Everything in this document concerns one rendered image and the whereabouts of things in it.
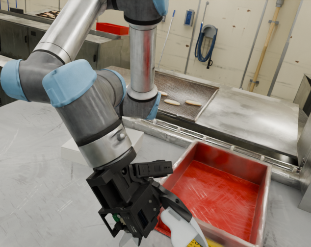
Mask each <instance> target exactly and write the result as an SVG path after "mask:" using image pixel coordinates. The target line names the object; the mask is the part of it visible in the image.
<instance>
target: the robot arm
mask: <svg viewBox="0 0 311 247"><path fill-rule="evenodd" d="M168 7H169V0H68V2H67V3H66V4H65V6H64V7H63V9H62V10H61V12H60V13H59V14H58V16H57V17H56V19H55V20H54V22H53V23H52V25H51V26H50V27H49V29H48V30H47V32H46V33H45V35H44V36H43V37H42V39H41V40H40V42H39V43H38V45H37V46H36V47H35V49H34V50H33V52H32V53H31V55H30V56H29V57H28V59H27V60H25V61H24V60H22V59H19V60H10V61H8V62H7V63H6V64H5V65H4V66H3V68H2V71H1V74H0V82H1V86H2V88H3V90H4V92H5V93H6V94H7V95H8V96H9V97H11V98H14V99H19V100H24V101H27V102H32V101H33V102H40V103H47V104H51V105H52V106H53V107H54V108H55V109H56V111H57V112H58V114H59V116H60V117H61V119H62V121H63V122H64V124H65V126H66V127H67V129H68V131H69V133H70V135H71V136H72V138H73V140H74V141H75V143H76V145H77V147H78V149H79V150H80V152H81V154H82V156H83V157H84V159H85V161H86V162H87V164H88V166H89V167H90V168H93V171H94V172H93V173H92V174H91V175H90V176H89V177H88V178H86V181H87V183H88V185H89V186H90V188H91V190H92V191H93V193H94V194H95V196H96V198H97V199H98V201H99V203H100V204H101V206H102V208H101V209H100V210H99V211H98V213H99V215H100V217H101V218H102V220H103V222H104V223H105V225H106V227H107V228H108V230H109V232H110V233H111V235H112V236H113V238H115V237H116V235H117V234H118V233H119V231H120V230H124V232H123V234H122V236H121V238H120V240H119V247H122V246H123V245H124V244H125V243H126V242H127V241H128V240H129V239H130V238H131V237H132V239H133V240H134V242H135V243H136V245H137V246H138V247H139V246H140V244H141V240H142V237H143V236H144V238H147V237H148V235H149V233H150V232H151V231H153V229H154V227H155V226H156V224H157V223H158V219H157V216H158V215H159V213H160V209H161V207H163V208H164V209H165V210H164V211H163V212H162V213H161V215H160V217H161V220H162V222H163V223H164V224H165V225H167V226H168V227H169V228H170V230H171V244H172V245H173V247H186V246H187V245H188V244H189V243H190V242H191V241H192V240H193V239H194V240H195V241H196V242H197V243H198V244H199V245H201V246H202V247H208V243H207V241H206V239H205V237H204V235H203V233H202V231H201V229H200V227H199V225H198V224H197V222H196V221H195V219H194V218H193V216H192V213H191V212H190V211H189V210H188V208H187V207H186V206H185V204H184V203H183V202H182V201H181V200H180V199H179V198H178V197H177V196H176V195H175V194H174V193H172V192H170V191H169V190H167V189H165V188H164V187H163V186H162V185H160V183H158V182H156V181H155V180H154V179H153V178H159V179H161V178H163V177H166V176H168V174H172V173H173V167H172V161H165V160H156V161H152V162H141V163H133V164H130V163H131V162H132V161H133V160H134V159H135V157H136V155H137V154H136V152H135V150H134V148H133V146H131V145H132V142H131V140H130V138H129V137H128V135H127V133H126V130H125V127H124V123H123V120H122V116H124V117H131V118H138V119H144V120H154V119H155V118H156V114H157V110H158V106H159V102H160V97H161V92H159V91H157V86H156V85H155V84H154V76H155V58H156V31H157V25H158V24H159V23H160V22H161V21H162V17H163V16H166V15H167V13H168ZM109 9H112V10H119V11H123V12H124V20H125V21H126V22H127V23H128V24H129V32H130V84H129V85H128V87H126V83H125V80H124V79H123V77H122V76H121V75H120V74H119V73H118V72H116V71H114V70H109V69H101V70H93V69H92V67H91V66H90V64H89V62H88V61H86V60H84V59H79V60H75V61H74V59H75V57H76V56H77V54H78V52H79V50H80V48H81V46H82V44H83V42H84V41H85V39H86V37H87V35H88V33H89V31H90V29H91V27H92V26H93V24H94V22H95V20H96V18H97V17H98V16H100V15H101V14H103V13H104V12H105V10H109ZM149 177H153V178H149ZM110 213H111V214H112V217H113V219H114V220H115V221H116V224H115V225H114V228H113V229H111V227H110V226H109V224H108V222H107V221H106V219H105V217H106V215H107V214H110Z"/></svg>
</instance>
